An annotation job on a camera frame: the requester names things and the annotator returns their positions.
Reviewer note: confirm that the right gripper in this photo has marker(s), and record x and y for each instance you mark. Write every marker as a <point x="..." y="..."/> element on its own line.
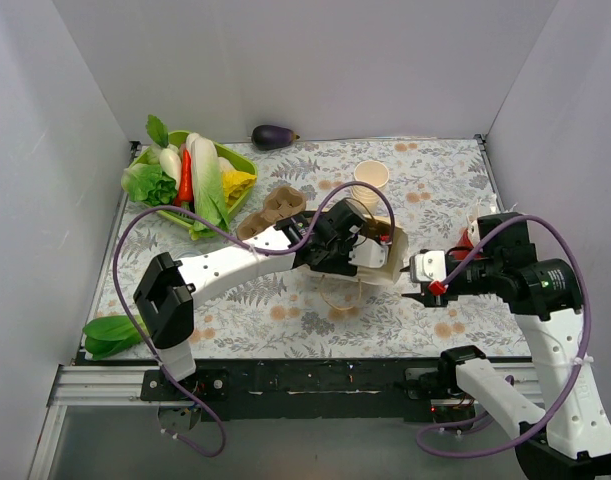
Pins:
<point x="430" y="298"/>

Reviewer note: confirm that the brown paper bag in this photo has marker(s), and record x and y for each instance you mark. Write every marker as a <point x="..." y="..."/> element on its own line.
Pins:
<point x="344" y="293"/>

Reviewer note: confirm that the brown pulp cup carrier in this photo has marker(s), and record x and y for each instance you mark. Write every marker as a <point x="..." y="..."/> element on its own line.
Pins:
<point x="283" y="202"/>

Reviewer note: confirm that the stack of white paper cups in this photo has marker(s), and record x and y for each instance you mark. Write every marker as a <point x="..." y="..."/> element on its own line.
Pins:
<point x="373" y="173"/>

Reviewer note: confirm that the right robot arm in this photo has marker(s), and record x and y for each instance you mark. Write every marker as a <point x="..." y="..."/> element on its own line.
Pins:
<point x="569" y="435"/>

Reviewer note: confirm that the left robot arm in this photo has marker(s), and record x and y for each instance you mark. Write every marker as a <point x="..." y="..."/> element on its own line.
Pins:
<point x="170" y="289"/>

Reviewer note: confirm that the red cup holder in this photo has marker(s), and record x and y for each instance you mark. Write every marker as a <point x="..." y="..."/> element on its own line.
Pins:
<point x="468" y="240"/>

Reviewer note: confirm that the white paper straws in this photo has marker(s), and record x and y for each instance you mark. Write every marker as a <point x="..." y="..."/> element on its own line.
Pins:
<point x="482" y="207"/>

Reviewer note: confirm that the yellow cabbage leaf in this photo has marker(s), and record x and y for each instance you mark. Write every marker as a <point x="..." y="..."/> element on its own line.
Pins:
<point x="235" y="183"/>

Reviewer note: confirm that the purple eggplant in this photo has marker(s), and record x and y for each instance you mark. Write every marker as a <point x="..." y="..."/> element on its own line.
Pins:
<point x="270" y="137"/>

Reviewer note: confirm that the white napa cabbage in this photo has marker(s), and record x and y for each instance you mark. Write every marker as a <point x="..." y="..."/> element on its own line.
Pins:
<point x="209" y="199"/>

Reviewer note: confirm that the red orange pepper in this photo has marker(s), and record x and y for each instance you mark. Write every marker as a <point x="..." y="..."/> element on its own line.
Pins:
<point x="185" y="193"/>

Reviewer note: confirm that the green plastic tray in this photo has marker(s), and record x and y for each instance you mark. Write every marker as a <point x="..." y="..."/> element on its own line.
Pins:
<point x="228" y="160"/>

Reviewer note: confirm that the white daikon radish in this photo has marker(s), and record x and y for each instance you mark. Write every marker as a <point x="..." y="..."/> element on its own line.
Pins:
<point x="171" y="165"/>

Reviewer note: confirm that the green lettuce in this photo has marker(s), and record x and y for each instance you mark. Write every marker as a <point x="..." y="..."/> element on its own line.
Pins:
<point x="148" y="184"/>

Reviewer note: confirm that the green bok choy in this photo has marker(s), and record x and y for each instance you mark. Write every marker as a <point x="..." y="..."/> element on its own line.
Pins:
<point x="110" y="335"/>

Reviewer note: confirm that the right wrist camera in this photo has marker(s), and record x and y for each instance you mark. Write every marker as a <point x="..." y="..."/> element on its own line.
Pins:
<point x="429" y="269"/>

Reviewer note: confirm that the black metal base rail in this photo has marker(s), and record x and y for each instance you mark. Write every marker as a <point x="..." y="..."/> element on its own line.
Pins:
<point x="410" y="389"/>

